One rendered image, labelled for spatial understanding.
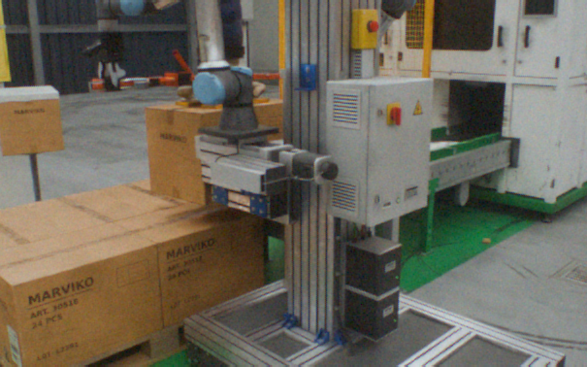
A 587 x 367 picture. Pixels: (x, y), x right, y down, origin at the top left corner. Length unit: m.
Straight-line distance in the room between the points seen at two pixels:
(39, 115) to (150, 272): 1.99
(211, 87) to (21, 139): 2.41
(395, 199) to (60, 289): 1.28
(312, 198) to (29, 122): 2.53
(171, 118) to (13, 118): 1.83
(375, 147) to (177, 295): 1.19
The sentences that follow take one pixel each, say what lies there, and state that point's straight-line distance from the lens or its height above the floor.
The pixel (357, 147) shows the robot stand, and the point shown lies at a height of 1.02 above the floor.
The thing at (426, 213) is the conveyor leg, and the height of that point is 0.28.
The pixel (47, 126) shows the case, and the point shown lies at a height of 0.79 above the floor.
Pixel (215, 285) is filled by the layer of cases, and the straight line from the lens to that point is 2.73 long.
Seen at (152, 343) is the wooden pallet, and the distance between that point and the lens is 2.63.
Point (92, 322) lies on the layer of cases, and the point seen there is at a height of 0.29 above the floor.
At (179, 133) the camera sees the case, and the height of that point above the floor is 0.97.
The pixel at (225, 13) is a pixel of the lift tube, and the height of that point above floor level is 1.48.
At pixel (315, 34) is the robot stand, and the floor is 1.38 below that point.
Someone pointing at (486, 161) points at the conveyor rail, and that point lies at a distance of 4.31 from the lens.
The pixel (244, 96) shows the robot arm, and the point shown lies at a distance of 2.14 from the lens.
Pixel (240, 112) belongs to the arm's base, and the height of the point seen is 1.11.
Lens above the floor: 1.39
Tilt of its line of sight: 15 degrees down
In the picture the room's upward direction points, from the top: straight up
